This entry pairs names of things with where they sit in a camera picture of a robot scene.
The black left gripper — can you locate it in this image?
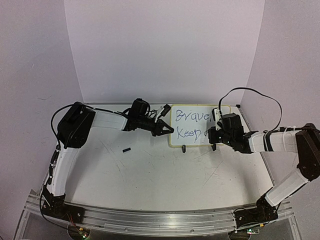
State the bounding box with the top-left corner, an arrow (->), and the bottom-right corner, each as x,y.
139,113 -> 176,135

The yellow framed small whiteboard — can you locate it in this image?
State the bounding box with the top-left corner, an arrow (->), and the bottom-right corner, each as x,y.
169,104 -> 218,147

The black marker cap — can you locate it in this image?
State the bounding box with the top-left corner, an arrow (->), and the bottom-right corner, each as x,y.
122,147 -> 131,153

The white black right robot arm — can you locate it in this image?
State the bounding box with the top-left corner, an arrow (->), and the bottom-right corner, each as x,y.
207,108 -> 320,229

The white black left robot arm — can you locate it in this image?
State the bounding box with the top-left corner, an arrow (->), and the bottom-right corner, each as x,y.
40,98 -> 174,224

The right green circuit board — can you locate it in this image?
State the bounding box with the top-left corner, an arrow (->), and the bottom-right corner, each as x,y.
245,223 -> 265,235

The green circuit board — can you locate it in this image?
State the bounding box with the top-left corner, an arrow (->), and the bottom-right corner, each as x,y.
67,226 -> 90,240
245,223 -> 265,235

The left green circuit board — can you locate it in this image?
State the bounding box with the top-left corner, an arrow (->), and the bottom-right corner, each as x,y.
67,226 -> 90,240

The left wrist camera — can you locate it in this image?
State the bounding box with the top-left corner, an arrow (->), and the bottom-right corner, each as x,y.
154,104 -> 171,123

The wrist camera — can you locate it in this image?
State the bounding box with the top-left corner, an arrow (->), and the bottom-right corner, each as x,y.
154,104 -> 171,123
212,107 -> 223,131

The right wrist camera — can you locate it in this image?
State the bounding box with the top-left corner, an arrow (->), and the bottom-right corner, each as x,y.
212,107 -> 223,131

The black right camera cable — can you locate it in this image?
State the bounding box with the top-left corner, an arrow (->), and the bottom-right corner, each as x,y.
218,86 -> 283,132

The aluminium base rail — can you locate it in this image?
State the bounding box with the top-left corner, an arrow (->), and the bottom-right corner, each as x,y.
23,199 -> 295,232

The black left base cable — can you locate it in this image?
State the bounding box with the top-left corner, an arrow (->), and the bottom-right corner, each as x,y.
38,194 -> 76,232

